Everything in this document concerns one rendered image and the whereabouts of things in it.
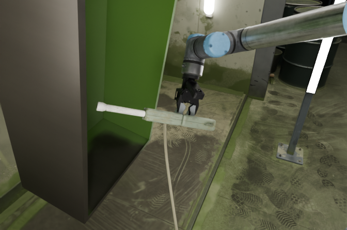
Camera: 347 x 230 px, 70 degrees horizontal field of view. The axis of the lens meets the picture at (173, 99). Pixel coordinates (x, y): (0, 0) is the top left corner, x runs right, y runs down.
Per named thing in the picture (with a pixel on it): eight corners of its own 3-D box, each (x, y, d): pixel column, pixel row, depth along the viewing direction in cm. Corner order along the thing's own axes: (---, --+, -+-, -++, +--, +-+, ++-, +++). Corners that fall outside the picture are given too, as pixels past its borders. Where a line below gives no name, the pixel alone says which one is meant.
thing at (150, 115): (194, 115, 123) (219, 120, 102) (192, 124, 123) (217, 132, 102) (93, 97, 105) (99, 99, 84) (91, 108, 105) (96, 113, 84)
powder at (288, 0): (322, 1, 344) (323, 0, 344) (317, 8, 306) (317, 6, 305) (282, -2, 370) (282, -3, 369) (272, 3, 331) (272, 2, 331)
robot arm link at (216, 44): (233, 28, 92) (214, 33, 103) (207, 32, 87) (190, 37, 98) (237, 53, 93) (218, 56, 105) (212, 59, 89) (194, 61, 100)
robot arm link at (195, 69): (207, 66, 103) (187, 61, 100) (205, 78, 103) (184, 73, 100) (197, 67, 112) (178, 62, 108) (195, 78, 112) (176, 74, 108)
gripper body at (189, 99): (188, 104, 112) (193, 77, 112) (197, 105, 104) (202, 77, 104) (173, 101, 109) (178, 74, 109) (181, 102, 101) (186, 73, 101)
